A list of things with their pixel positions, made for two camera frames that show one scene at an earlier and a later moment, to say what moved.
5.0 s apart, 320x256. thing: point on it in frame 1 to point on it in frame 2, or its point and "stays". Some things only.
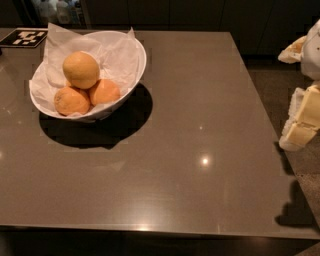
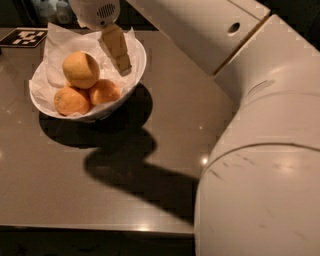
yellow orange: x=81 y=70 stays
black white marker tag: x=23 y=38 stays
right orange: x=104 y=92 stays
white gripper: x=311 y=55 to x=94 y=14
